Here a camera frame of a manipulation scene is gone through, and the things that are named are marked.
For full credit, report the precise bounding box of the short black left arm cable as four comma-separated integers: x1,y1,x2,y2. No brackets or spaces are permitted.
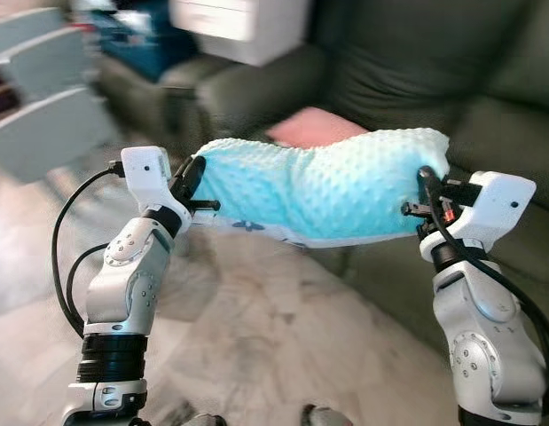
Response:
66,242,111,336

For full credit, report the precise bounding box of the teal storage box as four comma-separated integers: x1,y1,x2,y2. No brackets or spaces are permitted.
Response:
92,0,197,83

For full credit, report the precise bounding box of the teal dotted minky pillow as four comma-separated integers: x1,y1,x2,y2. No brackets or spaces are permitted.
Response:
190,127,451,249

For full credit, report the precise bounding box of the grey right robot foot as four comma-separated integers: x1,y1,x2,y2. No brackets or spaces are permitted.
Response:
301,404,355,426

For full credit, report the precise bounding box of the green leather three-seat sofa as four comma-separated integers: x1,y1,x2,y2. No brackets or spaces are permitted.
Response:
196,0,549,374

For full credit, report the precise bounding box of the pink dotted minky pillow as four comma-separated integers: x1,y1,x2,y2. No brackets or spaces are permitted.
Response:
265,106,371,149

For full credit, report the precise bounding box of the long black left arm cable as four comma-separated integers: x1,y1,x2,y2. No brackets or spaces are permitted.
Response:
51,162,124,338

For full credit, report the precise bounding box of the grey left robot foot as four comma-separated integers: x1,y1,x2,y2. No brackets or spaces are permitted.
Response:
181,413,226,426

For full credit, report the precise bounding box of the white drawer unit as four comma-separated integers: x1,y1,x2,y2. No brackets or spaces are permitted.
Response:
168,0,312,67

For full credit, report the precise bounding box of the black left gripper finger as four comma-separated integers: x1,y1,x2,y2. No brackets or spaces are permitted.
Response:
175,156,207,198

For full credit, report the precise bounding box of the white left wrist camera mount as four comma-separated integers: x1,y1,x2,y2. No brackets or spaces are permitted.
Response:
121,146,193,223

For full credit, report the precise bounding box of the grey robot foot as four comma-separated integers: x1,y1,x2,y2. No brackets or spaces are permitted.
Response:
301,404,355,426
181,413,226,426

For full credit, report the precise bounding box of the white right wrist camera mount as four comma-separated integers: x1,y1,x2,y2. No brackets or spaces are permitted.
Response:
420,171,537,263

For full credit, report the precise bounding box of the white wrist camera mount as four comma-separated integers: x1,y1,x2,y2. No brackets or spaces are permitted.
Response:
121,146,193,223
420,171,537,263

